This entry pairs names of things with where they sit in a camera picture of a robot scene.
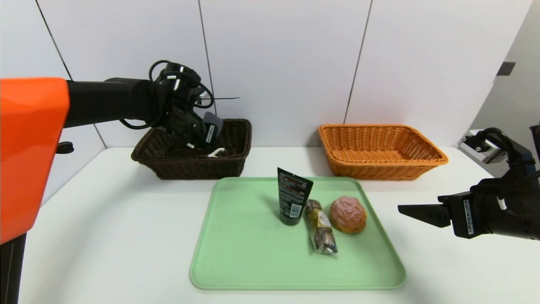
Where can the dark wall fixture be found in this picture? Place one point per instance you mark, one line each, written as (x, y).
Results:
(506, 68)

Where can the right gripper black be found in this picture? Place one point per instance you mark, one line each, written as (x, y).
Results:
(465, 217)

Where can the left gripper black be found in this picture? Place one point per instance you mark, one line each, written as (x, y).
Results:
(209, 134)

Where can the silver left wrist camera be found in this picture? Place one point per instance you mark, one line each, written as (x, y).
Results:
(204, 98)

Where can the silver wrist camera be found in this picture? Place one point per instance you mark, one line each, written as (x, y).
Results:
(204, 98)
(481, 147)

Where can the light green plastic tray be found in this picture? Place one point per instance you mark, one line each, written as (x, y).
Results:
(253, 253)

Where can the grey cloth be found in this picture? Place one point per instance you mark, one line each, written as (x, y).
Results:
(214, 119)

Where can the round pink-topped bun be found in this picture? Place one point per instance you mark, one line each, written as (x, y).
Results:
(348, 214)

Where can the dark brown wicker basket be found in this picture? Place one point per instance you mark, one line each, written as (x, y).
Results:
(177, 166)

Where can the gold snack roll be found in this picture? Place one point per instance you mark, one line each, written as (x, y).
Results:
(320, 230)

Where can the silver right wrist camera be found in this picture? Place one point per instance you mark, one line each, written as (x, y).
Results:
(481, 147)

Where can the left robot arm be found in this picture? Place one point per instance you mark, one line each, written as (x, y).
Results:
(29, 147)

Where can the orange wicker basket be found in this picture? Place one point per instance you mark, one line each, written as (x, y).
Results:
(379, 169)

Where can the black cosmetic tube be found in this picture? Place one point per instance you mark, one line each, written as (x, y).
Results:
(293, 198)

